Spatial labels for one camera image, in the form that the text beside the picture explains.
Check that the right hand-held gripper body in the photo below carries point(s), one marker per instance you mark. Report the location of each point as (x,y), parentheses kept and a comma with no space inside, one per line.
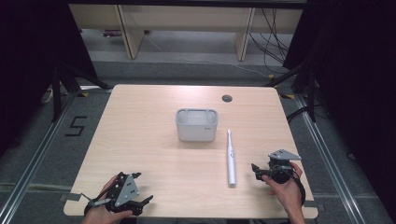
(280,172)

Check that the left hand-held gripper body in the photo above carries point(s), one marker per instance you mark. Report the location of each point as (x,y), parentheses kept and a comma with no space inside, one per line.
(126,189)

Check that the white electric toothbrush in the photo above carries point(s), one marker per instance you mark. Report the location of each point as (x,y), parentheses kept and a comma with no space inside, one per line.
(231,158)

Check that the grey toothbrush holder box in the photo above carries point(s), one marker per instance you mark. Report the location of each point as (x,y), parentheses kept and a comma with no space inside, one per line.
(196,129)

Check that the person's right hand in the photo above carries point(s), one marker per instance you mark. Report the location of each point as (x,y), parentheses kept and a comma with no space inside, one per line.
(291,194)

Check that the person's left hand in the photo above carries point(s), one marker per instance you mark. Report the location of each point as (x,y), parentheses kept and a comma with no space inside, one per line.
(98,214)

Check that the grey tape strip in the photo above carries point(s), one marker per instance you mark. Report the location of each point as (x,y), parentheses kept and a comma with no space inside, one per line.
(71,197)
(314,204)

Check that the yellow tape piece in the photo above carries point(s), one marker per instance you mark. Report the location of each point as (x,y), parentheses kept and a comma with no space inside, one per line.
(83,94)
(288,96)

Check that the black metal stand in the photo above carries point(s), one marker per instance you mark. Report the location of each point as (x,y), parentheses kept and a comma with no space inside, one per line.
(57,93)
(311,93)

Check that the black curtain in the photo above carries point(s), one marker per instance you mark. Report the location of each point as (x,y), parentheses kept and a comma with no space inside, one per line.
(31,62)
(358,77)

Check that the light wooden desk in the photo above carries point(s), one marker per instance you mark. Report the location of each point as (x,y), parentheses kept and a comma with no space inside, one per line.
(186,17)

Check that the metal floor rail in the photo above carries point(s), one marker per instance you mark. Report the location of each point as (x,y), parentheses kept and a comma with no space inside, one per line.
(330,155)
(37,155)

